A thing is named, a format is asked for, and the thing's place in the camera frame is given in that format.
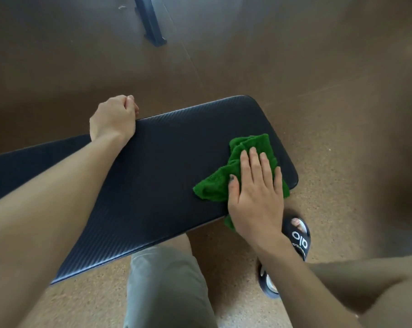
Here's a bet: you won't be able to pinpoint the person's right hand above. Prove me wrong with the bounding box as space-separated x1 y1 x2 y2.
227 147 285 250

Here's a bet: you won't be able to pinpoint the person's left hand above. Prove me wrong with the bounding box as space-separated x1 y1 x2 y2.
89 95 140 146

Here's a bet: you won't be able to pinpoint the green terry cloth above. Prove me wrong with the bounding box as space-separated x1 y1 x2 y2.
192 134 291 231

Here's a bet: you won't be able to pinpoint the black padded bench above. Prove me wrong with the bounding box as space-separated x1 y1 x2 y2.
0 95 299 285

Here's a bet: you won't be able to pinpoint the person's right forearm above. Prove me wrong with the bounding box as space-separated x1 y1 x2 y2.
253 232 368 328

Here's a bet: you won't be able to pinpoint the person's left forearm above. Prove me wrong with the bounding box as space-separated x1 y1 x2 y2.
0 132 126 328

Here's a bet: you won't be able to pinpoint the black slide sandal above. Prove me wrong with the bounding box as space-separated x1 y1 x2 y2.
257 215 311 300

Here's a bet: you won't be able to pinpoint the person's left leg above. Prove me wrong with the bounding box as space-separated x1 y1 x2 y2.
163 233 193 252

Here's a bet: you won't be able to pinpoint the person's leg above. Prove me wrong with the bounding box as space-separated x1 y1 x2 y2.
308 254 412 328
163 233 193 252

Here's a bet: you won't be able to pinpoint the black metal stand leg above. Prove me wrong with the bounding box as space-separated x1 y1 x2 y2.
133 0 168 48

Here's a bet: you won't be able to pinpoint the grey shorts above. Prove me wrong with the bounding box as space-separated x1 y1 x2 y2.
123 245 218 328

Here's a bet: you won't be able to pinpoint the person's right leg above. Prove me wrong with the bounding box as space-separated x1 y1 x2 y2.
308 254 412 328

